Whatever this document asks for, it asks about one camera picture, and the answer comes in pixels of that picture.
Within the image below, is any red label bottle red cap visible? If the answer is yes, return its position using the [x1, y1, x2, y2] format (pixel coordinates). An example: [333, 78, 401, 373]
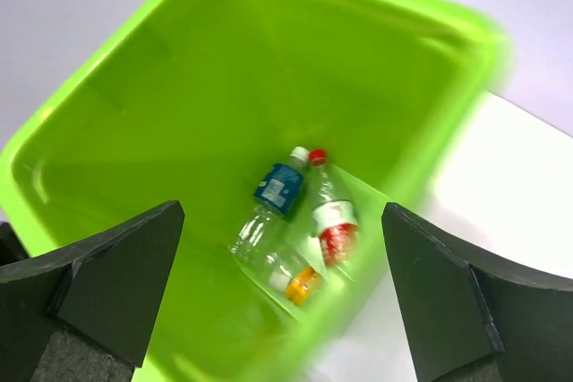
[308, 149, 358, 267]

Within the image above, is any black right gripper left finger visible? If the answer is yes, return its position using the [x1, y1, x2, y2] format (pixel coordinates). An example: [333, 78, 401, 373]
[1, 200, 184, 381]

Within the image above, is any blue label bottle white cap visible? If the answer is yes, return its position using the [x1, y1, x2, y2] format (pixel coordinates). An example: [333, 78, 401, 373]
[229, 146, 310, 265]

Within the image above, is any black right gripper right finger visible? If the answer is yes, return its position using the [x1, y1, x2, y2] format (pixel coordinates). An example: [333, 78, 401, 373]
[381, 203, 572, 381]

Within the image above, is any green plastic bin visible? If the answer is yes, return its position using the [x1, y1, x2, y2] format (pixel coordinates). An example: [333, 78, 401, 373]
[1, 0, 507, 381]

